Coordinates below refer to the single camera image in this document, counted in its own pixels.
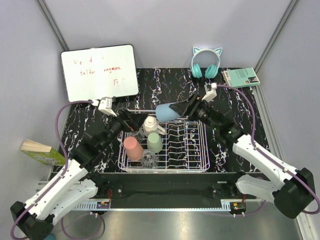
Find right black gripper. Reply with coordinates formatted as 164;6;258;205
169;93;220;132

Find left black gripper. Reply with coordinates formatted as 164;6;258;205
100;107;148;151

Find blue plastic cup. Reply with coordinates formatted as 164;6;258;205
155;102;176;123

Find green plastic cup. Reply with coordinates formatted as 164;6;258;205
147;132;163;154

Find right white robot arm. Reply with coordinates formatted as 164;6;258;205
169;94;320;219

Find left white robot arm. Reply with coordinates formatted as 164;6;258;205
10;108;148;240

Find clear glass at rack back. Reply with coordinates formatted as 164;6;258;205
127;129;145;142

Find clear glass near rack front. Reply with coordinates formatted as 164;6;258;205
140;149;158;169

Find white faceted mug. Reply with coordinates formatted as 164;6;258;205
142;115;167;137

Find pink plastic cup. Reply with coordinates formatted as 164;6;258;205
123;136;144;161

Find teal cat-ear headphones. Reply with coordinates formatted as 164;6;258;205
191;46;223;79

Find white dry-erase board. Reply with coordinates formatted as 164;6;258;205
60;44;139;102

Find teal paperback book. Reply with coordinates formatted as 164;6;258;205
222;67;260;88

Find green box with wood top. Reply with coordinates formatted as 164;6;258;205
20;139;66;166

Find blue round object at bottom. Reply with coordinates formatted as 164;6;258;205
46;234;56;240

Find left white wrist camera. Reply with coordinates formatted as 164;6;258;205
91;97;117;117

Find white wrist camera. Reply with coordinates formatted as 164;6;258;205
202;82;217;103
91;97;117;117

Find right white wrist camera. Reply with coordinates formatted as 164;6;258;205
202;82;217;103

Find white wire dish rack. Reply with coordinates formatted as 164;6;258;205
117;117;211;173

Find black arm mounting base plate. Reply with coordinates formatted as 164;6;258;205
101;172;238;210

